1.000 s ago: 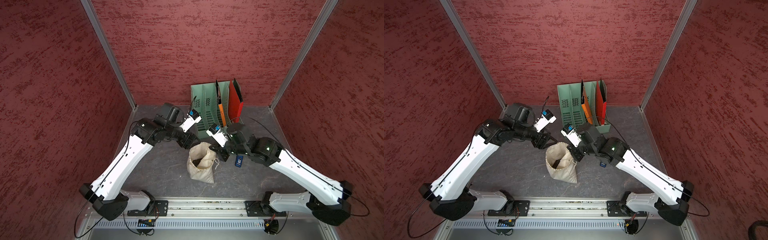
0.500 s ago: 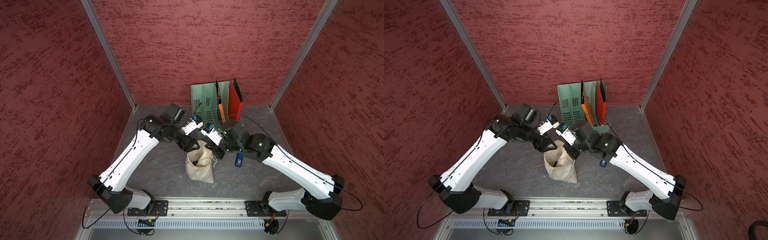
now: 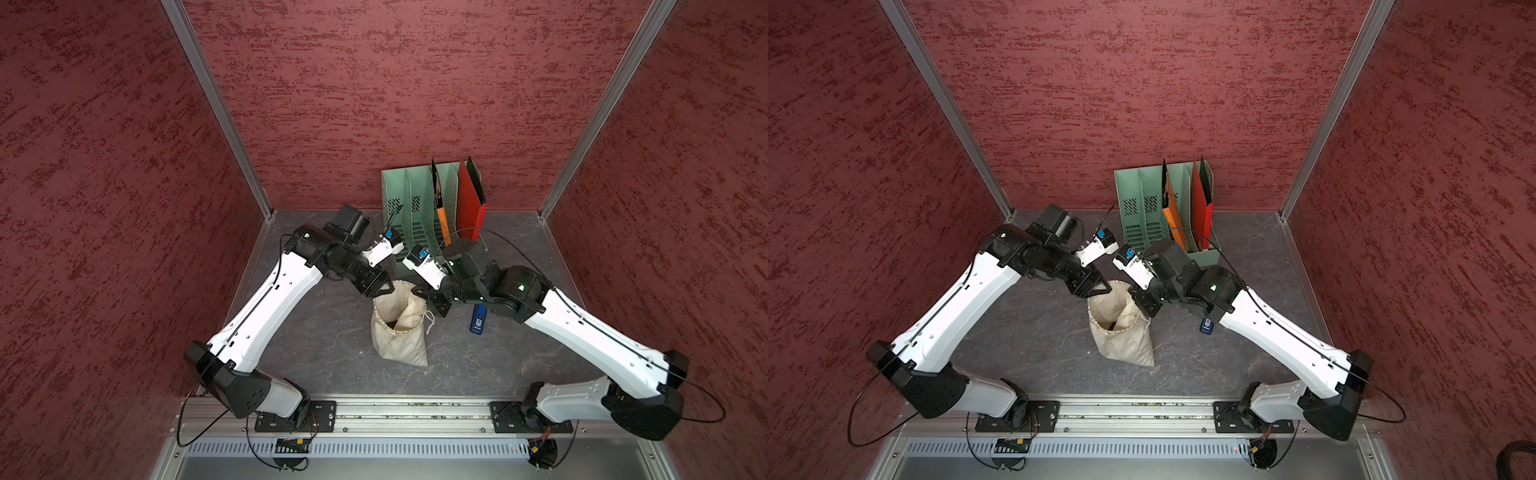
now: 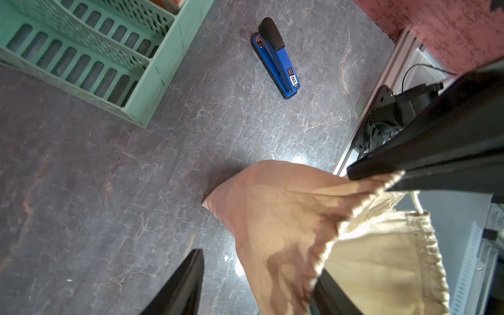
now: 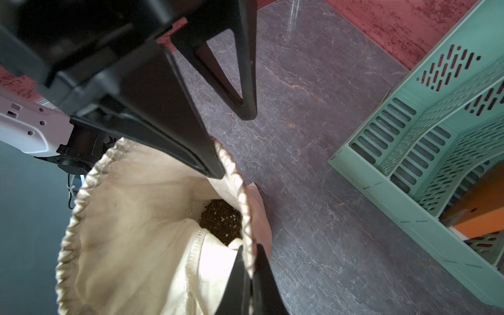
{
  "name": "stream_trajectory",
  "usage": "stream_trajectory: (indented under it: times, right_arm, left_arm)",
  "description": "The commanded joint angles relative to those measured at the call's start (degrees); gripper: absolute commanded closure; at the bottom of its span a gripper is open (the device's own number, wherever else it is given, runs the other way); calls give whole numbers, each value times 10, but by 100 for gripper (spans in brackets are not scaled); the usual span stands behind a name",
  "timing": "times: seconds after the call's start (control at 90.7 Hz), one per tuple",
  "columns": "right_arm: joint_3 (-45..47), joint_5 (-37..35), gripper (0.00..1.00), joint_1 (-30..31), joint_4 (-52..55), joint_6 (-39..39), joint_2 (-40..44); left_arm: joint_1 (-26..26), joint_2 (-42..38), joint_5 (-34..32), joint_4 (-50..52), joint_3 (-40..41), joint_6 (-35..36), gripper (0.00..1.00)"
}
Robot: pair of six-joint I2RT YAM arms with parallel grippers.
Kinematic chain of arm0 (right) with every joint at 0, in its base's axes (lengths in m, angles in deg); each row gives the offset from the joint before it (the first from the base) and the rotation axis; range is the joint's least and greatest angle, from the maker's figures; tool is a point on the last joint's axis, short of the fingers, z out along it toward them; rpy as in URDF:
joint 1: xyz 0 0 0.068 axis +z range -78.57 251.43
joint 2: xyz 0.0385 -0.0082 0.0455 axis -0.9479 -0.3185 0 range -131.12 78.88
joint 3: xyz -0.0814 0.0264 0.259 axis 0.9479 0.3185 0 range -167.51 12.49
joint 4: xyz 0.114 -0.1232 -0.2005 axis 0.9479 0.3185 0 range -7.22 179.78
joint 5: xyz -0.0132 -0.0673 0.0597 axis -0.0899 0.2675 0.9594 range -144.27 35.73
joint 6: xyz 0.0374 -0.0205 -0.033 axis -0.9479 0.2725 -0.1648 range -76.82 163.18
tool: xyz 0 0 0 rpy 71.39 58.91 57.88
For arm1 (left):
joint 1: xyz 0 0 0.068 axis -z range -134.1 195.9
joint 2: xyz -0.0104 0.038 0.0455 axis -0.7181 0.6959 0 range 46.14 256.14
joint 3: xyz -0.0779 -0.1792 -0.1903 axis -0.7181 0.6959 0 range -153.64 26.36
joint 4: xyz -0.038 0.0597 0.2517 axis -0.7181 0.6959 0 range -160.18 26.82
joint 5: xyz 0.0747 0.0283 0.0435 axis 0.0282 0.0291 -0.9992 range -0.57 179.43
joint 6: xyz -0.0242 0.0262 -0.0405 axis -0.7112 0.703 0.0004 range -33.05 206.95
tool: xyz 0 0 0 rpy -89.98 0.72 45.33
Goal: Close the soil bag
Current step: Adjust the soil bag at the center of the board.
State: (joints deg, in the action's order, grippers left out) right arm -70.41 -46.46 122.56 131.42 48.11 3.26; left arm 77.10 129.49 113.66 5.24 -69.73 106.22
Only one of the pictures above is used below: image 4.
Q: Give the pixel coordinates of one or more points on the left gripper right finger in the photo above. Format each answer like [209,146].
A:
[329,298]

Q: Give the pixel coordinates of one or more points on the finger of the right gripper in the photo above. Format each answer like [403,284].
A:
[455,144]

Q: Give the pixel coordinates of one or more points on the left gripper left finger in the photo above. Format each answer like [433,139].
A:
[182,292]

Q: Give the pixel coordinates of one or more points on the beige cloth soil bag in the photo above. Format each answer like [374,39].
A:
[293,222]

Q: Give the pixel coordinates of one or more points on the blue black stapler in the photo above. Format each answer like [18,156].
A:
[270,48]

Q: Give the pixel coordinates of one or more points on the green plastic file organizer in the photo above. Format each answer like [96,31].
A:
[118,55]

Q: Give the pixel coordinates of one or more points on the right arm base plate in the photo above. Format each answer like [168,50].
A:
[374,132]

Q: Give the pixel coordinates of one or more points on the aluminium mounting rail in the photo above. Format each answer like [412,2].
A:
[407,47]

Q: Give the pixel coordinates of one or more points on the perforated cable duct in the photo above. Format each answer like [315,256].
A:
[460,297]

